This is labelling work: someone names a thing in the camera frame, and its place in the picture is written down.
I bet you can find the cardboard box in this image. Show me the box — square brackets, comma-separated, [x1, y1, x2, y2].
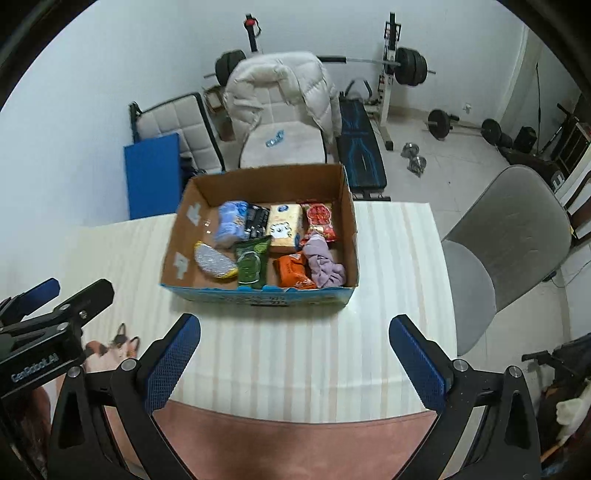
[159, 162, 360, 309]

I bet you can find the yellow tissue pack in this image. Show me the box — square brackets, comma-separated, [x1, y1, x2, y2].
[267, 203, 305, 254]

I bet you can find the green snack packet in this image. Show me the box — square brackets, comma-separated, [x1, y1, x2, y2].
[235, 235, 273, 289]

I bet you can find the short floor barbell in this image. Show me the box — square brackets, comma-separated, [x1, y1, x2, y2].
[427, 108, 513, 149]

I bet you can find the blue board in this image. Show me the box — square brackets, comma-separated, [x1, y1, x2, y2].
[124, 132, 184, 220]

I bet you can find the grey chair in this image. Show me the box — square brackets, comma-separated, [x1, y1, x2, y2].
[441, 165, 572, 356]

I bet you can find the black exercise machine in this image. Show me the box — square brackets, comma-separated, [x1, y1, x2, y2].
[522, 335, 591, 462]

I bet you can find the thin black pole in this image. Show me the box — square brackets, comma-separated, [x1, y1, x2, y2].
[534, 62, 545, 156]

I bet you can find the light blue packet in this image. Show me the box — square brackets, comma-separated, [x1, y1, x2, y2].
[213, 200, 250, 247]

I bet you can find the barbell with black plates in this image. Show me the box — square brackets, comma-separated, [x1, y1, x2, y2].
[203, 46, 437, 88]

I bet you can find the white upholstered chair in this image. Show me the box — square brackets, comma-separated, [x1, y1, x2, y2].
[238, 92, 329, 169]

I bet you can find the silver and yellow packet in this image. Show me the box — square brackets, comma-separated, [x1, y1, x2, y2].
[193, 240, 240, 281]

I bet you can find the orange snack packet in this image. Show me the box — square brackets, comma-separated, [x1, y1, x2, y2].
[273, 253, 319, 291]

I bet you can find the white quilted folding chair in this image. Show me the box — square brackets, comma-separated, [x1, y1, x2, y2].
[129, 92, 227, 174]

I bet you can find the black packet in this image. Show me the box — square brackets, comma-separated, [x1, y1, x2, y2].
[244, 204, 271, 241]

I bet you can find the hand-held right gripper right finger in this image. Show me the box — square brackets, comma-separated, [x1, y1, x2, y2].
[389, 315, 542, 480]

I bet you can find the black weight bench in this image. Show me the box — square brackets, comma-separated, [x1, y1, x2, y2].
[336, 79, 391, 202]

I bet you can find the white barbell rack stand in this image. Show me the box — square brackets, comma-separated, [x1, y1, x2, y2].
[376, 13, 403, 151]

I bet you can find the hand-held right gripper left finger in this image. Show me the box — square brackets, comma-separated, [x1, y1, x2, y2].
[46, 313, 202, 480]

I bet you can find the black speaker box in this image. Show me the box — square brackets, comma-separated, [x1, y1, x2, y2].
[514, 126, 538, 154]

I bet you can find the purple cloth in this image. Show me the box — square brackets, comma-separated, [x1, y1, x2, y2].
[302, 233, 347, 288]

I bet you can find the black folding rack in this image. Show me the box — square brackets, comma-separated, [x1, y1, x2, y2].
[540, 104, 591, 185]

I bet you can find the striped cat print tablecloth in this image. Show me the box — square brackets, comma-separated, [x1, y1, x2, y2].
[41, 200, 459, 480]

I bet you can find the red snack packet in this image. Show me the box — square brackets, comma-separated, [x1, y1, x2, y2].
[298, 200, 337, 245]

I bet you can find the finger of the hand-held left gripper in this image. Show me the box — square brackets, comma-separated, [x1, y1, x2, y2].
[0, 278, 61, 326]
[28, 279, 115, 331]

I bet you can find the white puffer jacket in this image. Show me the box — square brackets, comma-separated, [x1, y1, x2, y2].
[223, 52, 342, 148]

